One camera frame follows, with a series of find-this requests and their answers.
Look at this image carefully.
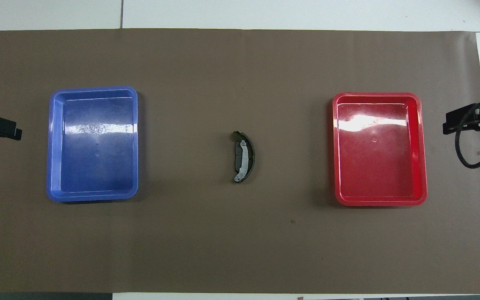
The curved brake shoe silver web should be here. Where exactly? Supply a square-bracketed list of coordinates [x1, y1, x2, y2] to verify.
[231, 131, 256, 184]

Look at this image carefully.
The dark grey brake pad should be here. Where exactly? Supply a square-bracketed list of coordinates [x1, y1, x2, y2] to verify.
[235, 141, 245, 174]

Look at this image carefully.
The red plastic tray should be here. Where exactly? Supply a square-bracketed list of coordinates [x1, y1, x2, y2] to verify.
[332, 92, 428, 207]

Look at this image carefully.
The blue plastic tray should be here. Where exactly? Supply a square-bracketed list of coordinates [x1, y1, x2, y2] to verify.
[46, 86, 139, 203]

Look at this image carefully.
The brown table mat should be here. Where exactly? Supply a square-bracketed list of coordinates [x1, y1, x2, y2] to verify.
[0, 28, 480, 294]

